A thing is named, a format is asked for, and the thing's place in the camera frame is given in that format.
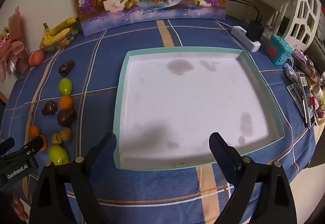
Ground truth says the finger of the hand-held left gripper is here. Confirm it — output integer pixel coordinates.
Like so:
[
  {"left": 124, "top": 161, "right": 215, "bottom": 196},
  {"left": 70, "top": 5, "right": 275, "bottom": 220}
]
[
  {"left": 0, "top": 137, "right": 15, "bottom": 158},
  {"left": 21, "top": 136, "right": 43, "bottom": 158}
]

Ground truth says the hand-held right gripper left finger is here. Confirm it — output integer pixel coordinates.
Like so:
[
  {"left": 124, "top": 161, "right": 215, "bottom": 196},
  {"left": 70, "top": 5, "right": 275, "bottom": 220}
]
[{"left": 29, "top": 132, "right": 118, "bottom": 224}]

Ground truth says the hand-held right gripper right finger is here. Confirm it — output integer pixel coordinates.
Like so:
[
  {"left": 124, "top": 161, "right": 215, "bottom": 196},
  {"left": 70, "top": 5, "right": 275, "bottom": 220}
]
[{"left": 208, "top": 132, "right": 297, "bottom": 224}]

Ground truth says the orange tangerine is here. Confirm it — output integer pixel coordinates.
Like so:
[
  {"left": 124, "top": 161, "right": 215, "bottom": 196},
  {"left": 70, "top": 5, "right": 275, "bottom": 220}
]
[
  {"left": 59, "top": 95, "right": 74, "bottom": 110},
  {"left": 38, "top": 135, "right": 49, "bottom": 151},
  {"left": 28, "top": 125, "right": 41, "bottom": 139}
]

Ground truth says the white tray with green rim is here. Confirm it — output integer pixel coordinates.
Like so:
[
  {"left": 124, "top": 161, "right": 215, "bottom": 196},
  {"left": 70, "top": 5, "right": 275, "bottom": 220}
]
[{"left": 113, "top": 46, "right": 285, "bottom": 171}]

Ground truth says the person's left hand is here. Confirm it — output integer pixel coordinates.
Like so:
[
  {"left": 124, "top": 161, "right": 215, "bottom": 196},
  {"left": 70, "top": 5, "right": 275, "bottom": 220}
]
[{"left": 13, "top": 197, "right": 29, "bottom": 221}]

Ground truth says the green mango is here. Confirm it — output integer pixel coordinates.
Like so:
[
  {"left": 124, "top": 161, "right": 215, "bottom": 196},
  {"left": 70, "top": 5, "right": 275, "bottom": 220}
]
[
  {"left": 48, "top": 145, "right": 70, "bottom": 165},
  {"left": 58, "top": 78, "right": 73, "bottom": 95}
]

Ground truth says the brown wrinkled nut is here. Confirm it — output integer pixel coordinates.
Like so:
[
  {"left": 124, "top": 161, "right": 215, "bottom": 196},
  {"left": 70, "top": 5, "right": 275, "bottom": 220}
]
[
  {"left": 42, "top": 100, "right": 58, "bottom": 116},
  {"left": 57, "top": 108, "right": 77, "bottom": 127}
]

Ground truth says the blue plaid tablecloth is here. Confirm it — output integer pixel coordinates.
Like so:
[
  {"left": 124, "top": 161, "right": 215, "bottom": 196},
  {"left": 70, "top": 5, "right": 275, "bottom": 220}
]
[{"left": 0, "top": 14, "right": 317, "bottom": 224}]

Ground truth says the elongated brown date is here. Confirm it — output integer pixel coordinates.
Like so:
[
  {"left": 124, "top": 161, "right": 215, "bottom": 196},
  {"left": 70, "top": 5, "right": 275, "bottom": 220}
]
[{"left": 58, "top": 60, "right": 76, "bottom": 77}]

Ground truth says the red peach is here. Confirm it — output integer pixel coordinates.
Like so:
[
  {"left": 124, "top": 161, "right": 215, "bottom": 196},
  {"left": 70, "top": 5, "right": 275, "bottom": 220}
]
[{"left": 28, "top": 50, "right": 46, "bottom": 66}]

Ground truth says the grey remote control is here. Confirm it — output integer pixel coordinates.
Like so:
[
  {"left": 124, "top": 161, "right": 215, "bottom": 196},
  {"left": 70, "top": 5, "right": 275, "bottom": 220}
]
[{"left": 287, "top": 83, "right": 307, "bottom": 118}]

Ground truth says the pink wrapped bouquet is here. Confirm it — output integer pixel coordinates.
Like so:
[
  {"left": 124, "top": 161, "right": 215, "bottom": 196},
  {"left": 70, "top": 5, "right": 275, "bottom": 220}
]
[{"left": 0, "top": 6, "right": 31, "bottom": 84}]

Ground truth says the white handheld device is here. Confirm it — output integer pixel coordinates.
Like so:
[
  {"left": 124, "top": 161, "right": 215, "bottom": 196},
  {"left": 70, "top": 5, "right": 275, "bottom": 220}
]
[{"left": 283, "top": 62, "right": 299, "bottom": 83}]

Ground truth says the clear glass bowl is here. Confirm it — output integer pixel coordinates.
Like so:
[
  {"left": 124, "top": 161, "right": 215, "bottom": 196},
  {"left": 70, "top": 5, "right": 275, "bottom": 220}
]
[{"left": 39, "top": 26, "right": 81, "bottom": 52}]

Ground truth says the white power strip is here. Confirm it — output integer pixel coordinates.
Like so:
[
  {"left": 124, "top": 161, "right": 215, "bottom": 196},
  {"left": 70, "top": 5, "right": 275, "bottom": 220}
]
[{"left": 231, "top": 26, "right": 261, "bottom": 52}]

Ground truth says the teal plastic box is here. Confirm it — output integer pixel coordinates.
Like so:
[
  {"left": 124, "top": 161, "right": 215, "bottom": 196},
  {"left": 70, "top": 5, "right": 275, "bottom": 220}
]
[{"left": 265, "top": 34, "right": 293, "bottom": 65}]

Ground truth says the yellow banana bunch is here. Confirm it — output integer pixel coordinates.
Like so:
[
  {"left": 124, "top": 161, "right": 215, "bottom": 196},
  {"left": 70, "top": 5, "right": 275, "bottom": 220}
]
[{"left": 41, "top": 17, "right": 80, "bottom": 48}]

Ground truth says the black charger plug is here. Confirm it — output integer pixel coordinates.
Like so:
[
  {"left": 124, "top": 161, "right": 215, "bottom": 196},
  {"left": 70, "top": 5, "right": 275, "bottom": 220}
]
[{"left": 247, "top": 20, "right": 264, "bottom": 42}]

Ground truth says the white lattice panel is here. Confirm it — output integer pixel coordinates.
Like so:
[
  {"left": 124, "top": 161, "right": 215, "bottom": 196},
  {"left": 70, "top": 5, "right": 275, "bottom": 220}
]
[{"left": 282, "top": 0, "right": 323, "bottom": 47}]

